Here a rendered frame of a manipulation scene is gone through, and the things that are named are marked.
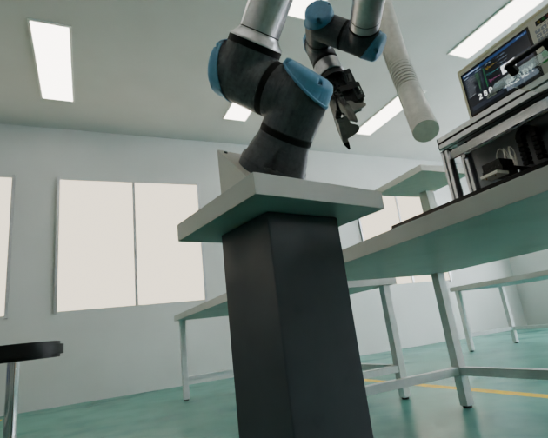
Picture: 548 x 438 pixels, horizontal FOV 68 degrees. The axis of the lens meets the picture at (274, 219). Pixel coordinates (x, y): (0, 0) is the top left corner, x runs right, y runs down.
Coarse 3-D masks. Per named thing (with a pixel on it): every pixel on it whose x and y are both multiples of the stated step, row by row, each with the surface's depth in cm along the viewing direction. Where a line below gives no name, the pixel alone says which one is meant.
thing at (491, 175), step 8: (496, 160) 125; (504, 160) 124; (488, 168) 127; (496, 168) 124; (504, 168) 123; (512, 168) 124; (520, 168) 126; (528, 168) 128; (488, 176) 124; (496, 176) 125; (504, 176) 130
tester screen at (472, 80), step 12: (504, 48) 131; (516, 48) 128; (492, 60) 135; (504, 60) 131; (528, 60) 124; (480, 72) 139; (492, 72) 135; (468, 84) 144; (480, 84) 139; (492, 84) 135; (468, 96) 144; (480, 108) 139
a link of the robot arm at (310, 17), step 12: (324, 0) 104; (312, 12) 103; (324, 12) 102; (312, 24) 104; (324, 24) 103; (336, 24) 103; (312, 36) 108; (324, 36) 106; (336, 36) 104; (312, 48) 112; (324, 48) 112; (336, 48) 107
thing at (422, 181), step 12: (420, 168) 201; (432, 168) 204; (396, 180) 217; (408, 180) 212; (420, 180) 215; (432, 180) 217; (444, 180) 220; (384, 192) 228; (396, 192) 231; (408, 192) 234; (420, 192) 237; (432, 192) 235; (432, 204) 232
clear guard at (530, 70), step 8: (536, 56) 98; (544, 56) 94; (528, 64) 98; (536, 64) 94; (544, 64) 103; (520, 72) 99; (528, 72) 95; (536, 72) 106; (544, 72) 106; (504, 80) 104; (512, 80) 99; (520, 80) 109; (528, 80) 109; (536, 80) 110; (544, 80) 110; (496, 88) 105; (504, 88) 101; (520, 88) 113; (528, 88) 113; (536, 88) 114; (544, 88) 114; (488, 96) 105
